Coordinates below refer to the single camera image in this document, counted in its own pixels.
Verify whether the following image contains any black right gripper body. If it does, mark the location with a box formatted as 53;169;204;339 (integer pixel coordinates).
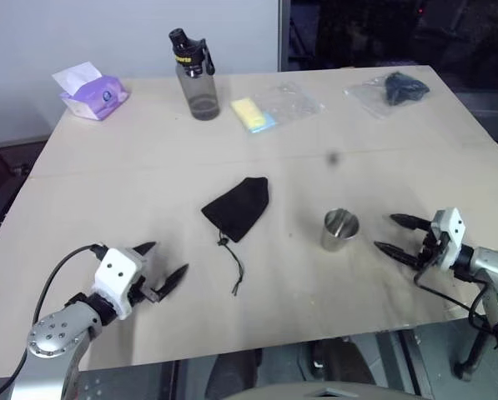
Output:
416;226;450;270

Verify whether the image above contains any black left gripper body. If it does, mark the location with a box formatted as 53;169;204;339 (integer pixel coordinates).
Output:
126;258;162;305

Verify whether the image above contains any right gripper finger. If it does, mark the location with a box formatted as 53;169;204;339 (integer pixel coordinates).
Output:
389;212;433;231
373;240;422;269

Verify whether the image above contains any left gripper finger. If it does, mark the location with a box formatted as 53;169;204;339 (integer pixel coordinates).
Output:
132;241;158;263
153;262;190;298

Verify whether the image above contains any clear plastic zip bag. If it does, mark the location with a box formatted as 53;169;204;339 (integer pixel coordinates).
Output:
230;80;326;135
343;72;431;121

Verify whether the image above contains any stainless steel cup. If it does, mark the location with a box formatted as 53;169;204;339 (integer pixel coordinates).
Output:
319;208;361;253

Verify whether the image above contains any black tripod stand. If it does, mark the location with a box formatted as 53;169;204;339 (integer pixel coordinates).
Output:
452;327;498;383

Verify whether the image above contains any black folded cloth item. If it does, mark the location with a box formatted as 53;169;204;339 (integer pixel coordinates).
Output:
383;71;431;107

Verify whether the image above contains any purple tissue pack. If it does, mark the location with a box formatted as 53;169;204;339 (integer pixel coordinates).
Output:
51;61;132;123

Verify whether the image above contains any smoky grey sports water bottle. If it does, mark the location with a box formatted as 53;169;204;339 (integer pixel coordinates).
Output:
167;27;222;123

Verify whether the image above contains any yellow and blue sponge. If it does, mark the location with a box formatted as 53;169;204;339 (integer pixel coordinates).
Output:
230;97;277;135

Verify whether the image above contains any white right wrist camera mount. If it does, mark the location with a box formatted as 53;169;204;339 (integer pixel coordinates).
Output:
430;207;467;268

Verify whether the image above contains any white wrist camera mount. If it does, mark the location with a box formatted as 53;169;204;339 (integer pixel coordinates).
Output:
430;207;467;268
93;247;150;321

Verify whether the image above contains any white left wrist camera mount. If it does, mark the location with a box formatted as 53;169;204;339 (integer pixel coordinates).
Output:
93;247;150;321

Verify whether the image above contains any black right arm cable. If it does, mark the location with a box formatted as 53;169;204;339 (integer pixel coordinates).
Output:
413;266;498;335

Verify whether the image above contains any black drawstring pouch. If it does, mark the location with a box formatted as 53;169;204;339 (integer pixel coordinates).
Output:
200;176;270;298

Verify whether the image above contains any grey metal frame post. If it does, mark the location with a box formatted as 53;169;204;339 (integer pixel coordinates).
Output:
276;0;294;73

